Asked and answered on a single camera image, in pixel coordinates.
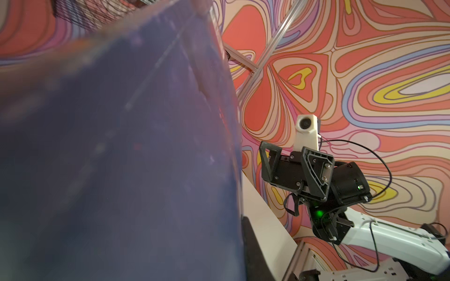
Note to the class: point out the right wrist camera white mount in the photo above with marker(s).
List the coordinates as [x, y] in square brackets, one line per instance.
[306, 133]

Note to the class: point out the navy book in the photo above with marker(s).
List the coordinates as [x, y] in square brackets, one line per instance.
[121, 155]

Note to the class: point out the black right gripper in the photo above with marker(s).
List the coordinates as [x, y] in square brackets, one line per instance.
[314, 178]

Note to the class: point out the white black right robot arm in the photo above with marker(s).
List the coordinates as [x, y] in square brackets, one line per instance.
[413, 254]

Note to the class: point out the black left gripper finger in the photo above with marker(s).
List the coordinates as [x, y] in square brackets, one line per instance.
[255, 263]

